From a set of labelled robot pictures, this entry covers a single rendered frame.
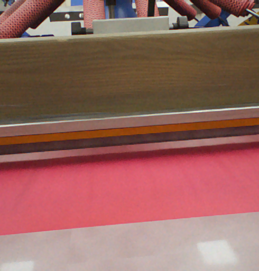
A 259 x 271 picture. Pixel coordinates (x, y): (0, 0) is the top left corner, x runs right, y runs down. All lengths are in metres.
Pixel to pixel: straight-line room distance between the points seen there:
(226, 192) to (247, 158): 0.06
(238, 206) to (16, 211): 0.14
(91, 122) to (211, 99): 0.11
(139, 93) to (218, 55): 0.07
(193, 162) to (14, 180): 0.15
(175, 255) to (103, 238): 0.04
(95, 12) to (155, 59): 0.51
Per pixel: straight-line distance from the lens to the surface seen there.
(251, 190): 0.24
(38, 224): 0.21
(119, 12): 1.08
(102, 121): 0.27
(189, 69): 0.29
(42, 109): 0.29
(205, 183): 0.25
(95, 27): 0.56
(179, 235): 0.19
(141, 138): 0.30
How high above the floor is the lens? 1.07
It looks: 18 degrees down
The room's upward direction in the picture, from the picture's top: 3 degrees counter-clockwise
